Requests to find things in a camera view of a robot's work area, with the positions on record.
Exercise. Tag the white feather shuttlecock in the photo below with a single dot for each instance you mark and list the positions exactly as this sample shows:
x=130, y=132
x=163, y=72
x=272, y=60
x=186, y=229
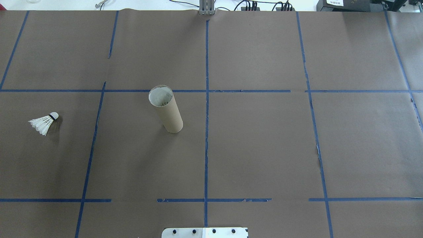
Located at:
x=44, y=123

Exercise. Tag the brown cardboard tube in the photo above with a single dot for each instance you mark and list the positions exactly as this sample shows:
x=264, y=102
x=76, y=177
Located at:
x=167, y=112

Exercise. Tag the black power strip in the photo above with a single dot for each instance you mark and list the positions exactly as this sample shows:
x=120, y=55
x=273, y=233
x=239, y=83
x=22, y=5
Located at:
x=248, y=6
x=284, y=6

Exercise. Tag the black device box with label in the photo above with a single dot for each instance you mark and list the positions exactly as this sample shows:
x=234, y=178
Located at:
x=350, y=5

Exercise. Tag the white desk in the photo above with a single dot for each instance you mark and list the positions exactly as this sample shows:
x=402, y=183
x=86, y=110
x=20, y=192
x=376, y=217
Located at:
x=66, y=4

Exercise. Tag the aluminium profile post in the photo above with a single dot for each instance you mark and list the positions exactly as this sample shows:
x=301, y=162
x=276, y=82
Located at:
x=206, y=8

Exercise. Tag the white pedestal column with plate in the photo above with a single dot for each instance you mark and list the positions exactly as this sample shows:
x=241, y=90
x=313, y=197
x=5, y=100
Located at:
x=205, y=233

